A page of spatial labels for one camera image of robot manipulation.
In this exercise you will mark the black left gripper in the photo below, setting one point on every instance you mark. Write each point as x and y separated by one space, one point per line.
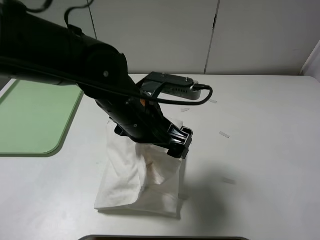
135 121

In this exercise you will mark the white short sleeve shirt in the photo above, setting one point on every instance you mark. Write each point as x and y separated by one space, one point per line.
138 177

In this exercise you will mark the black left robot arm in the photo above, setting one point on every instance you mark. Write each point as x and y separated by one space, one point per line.
37 50

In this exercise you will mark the green plastic tray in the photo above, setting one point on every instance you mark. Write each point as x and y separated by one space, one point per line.
35 118

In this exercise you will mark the clear tape piece centre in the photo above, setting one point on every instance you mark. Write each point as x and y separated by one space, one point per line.
185 109

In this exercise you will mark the clear tape piece near right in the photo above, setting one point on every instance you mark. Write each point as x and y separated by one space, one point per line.
229 181

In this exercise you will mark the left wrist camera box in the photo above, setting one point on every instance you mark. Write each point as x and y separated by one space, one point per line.
157 83

